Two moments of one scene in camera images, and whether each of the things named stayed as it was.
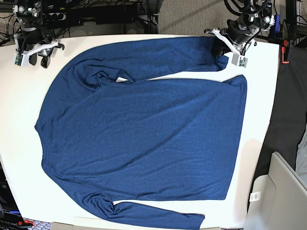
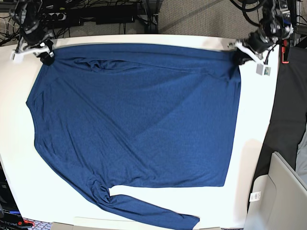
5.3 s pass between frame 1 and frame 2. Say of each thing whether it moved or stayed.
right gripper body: moved
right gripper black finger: moved
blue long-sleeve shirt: moved
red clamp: stayed
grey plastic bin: stayed
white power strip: stayed
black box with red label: stayed
